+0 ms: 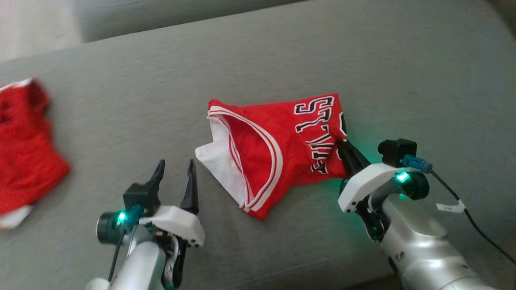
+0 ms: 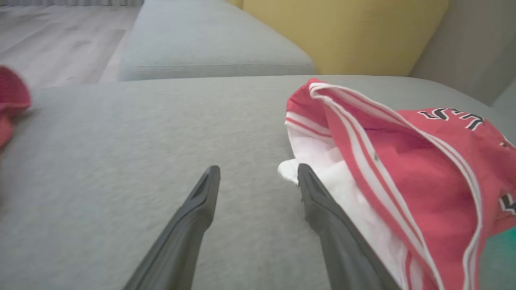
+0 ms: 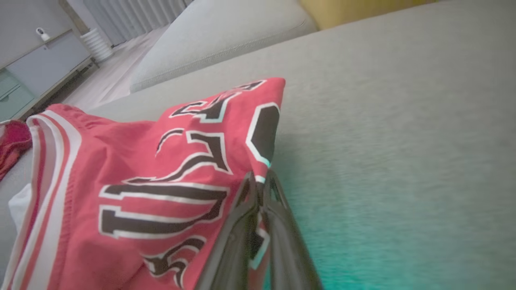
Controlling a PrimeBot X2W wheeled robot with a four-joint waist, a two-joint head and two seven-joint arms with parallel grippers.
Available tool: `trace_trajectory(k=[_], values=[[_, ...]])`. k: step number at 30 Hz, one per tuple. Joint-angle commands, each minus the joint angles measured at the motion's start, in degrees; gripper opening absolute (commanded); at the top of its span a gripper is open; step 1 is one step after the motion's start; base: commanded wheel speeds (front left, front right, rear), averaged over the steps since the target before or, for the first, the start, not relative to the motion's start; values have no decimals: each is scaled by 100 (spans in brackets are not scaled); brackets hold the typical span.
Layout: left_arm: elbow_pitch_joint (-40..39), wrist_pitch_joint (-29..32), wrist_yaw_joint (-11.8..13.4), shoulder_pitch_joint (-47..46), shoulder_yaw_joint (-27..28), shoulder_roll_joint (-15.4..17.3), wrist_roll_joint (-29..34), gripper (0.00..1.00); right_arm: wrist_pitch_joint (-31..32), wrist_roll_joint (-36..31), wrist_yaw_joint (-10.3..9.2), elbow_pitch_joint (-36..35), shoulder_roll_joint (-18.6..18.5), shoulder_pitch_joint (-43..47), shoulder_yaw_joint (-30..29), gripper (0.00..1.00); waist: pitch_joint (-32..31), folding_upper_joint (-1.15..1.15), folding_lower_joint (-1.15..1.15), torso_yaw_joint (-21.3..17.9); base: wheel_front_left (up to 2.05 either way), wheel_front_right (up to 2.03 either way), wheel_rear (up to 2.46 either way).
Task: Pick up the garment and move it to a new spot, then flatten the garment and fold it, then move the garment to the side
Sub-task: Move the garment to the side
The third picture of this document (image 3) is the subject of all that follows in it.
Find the yellow cushion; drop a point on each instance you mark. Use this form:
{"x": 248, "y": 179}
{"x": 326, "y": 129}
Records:
{"x": 354, "y": 10}

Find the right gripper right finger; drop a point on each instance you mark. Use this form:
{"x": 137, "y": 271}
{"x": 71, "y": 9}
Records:
{"x": 288, "y": 249}

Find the light grey sofa section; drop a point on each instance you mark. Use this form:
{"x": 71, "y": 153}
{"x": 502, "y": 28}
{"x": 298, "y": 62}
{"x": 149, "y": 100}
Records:
{"x": 217, "y": 40}

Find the grey pleated curtain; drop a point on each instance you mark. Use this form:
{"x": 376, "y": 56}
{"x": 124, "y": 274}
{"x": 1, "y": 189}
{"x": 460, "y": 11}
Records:
{"x": 137, "y": 16}

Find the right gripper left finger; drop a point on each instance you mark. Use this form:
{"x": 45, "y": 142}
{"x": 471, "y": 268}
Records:
{"x": 236, "y": 245}

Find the white ribbed plant pot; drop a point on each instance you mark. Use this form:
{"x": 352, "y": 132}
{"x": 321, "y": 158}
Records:
{"x": 96, "y": 45}

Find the small white security camera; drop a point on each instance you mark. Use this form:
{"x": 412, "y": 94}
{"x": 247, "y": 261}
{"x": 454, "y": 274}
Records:
{"x": 42, "y": 34}

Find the red white printed jersey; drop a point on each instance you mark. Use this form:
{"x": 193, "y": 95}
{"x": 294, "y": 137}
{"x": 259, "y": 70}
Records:
{"x": 121, "y": 161}

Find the grey teal tv cabinet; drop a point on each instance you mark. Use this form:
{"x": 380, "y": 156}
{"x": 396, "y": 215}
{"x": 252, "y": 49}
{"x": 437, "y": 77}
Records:
{"x": 48, "y": 68}

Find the red mesh shorts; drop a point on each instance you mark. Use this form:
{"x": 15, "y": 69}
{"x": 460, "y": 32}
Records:
{"x": 14, "y": 141}

